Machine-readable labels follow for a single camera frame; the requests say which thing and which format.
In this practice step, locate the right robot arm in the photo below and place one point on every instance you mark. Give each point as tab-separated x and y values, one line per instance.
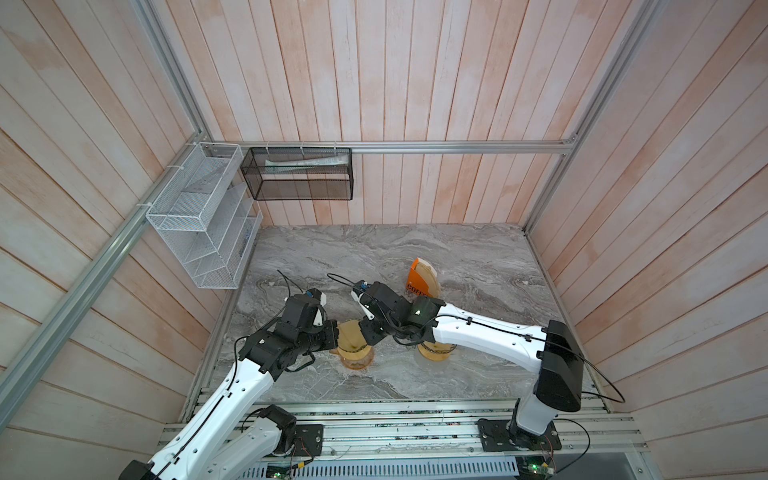
551	352

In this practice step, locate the black wire mesh basket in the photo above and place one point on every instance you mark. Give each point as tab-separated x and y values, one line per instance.
296	187

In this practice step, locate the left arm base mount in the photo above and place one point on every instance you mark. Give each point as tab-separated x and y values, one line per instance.
292	437

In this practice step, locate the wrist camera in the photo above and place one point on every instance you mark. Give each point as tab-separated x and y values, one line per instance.
321	300
359	292

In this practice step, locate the brown paper filter stack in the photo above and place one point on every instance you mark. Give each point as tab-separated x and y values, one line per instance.
429	278

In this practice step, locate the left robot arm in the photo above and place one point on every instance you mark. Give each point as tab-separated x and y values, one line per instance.
203	450

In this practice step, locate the white wire mesh shelf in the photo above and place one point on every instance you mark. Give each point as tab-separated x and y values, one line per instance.
206	218

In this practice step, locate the orange coffee filter box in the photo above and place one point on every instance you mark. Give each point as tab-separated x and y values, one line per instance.
417	278

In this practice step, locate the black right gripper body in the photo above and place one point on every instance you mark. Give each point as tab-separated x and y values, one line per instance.
374	329

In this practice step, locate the paper in black basket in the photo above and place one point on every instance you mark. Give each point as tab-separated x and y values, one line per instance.
316	165

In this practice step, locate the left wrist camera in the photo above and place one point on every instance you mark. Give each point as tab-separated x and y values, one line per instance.
321	300

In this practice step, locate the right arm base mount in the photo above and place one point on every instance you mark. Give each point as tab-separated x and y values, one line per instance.
502	436

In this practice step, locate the wooden ring dripper stand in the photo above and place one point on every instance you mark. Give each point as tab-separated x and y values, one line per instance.
436	352

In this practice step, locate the aluminium rail base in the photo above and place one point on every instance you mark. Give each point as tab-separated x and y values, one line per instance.
596	444

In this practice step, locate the orange glass pitcher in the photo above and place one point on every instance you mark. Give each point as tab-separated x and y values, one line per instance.
359	365

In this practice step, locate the perforated cable duct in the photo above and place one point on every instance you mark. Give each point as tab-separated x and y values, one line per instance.
419	468

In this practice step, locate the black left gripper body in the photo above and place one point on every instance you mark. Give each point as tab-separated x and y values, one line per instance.
318	339

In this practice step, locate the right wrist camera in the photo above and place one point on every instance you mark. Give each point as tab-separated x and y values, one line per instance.
359	292

